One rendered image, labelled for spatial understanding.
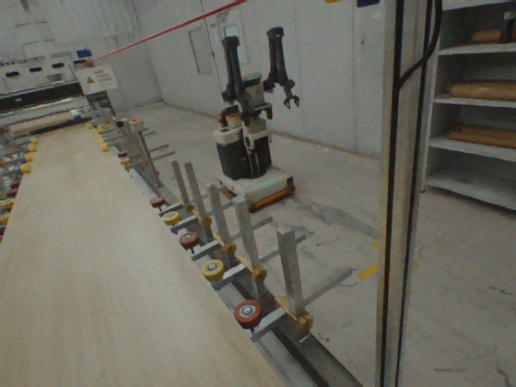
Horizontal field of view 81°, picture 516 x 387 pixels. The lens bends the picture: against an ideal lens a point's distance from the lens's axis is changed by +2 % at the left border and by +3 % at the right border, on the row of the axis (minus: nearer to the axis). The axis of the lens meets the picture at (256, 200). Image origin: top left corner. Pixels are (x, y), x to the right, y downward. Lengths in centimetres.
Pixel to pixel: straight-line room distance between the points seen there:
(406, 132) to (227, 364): 67
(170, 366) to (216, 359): 12
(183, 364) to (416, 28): 82
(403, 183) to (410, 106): 10
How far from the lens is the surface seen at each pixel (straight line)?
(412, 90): 40
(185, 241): 128
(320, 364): 105
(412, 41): 39
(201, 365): 87
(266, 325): 99
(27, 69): 563
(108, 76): 536
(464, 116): 341
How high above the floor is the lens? 159
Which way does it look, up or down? 28 degrees down
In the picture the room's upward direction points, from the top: 11 degrees counter-clockwise
